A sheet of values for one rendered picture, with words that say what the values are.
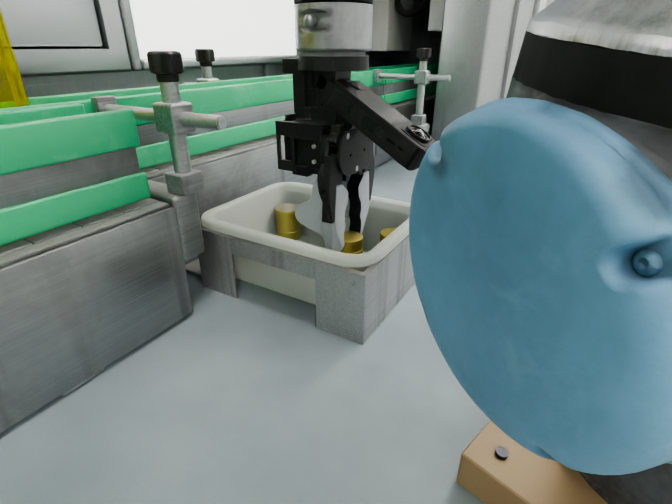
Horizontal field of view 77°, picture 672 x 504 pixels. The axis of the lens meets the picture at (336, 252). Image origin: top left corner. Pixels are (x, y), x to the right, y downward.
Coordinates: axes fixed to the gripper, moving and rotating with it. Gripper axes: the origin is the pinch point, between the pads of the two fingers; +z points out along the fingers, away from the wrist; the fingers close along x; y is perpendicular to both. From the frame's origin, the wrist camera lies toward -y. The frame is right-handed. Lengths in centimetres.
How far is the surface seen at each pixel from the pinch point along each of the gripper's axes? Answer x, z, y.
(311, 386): 16.9, 5.5, -6.2
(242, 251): 9.9, -1.0, 7.5
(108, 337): 24.2, 2.3, 10.5
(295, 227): -3.3, 1.5, 10.4
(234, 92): -6.3, -15.1, 22.3
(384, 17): -83, -28, 37
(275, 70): -40, -16, 42
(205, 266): 10.0, 2.5, 13.7
